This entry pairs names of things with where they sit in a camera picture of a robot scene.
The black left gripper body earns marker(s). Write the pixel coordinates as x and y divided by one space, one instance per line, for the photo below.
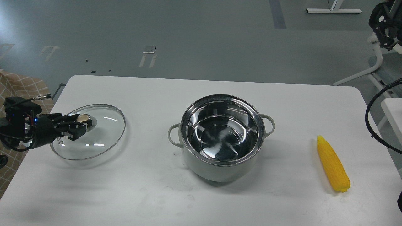
45 130

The checkered beige cloth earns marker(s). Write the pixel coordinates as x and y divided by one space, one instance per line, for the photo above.
13 84

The glass pot lid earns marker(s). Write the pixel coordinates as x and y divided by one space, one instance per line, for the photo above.
108 126

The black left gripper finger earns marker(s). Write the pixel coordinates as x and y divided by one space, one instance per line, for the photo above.
63 120
73 131

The yellow corn cob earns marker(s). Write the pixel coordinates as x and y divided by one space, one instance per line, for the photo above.
332 166

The white desk frame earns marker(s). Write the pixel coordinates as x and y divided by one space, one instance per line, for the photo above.
379 62

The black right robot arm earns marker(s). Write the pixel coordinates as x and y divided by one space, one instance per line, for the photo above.
386 23

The grey steel cooking pot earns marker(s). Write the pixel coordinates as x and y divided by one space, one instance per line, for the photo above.
220 136

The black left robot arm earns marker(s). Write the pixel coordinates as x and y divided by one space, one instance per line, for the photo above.
25 127

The white table leg base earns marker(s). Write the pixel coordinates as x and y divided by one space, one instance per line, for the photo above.
335 8

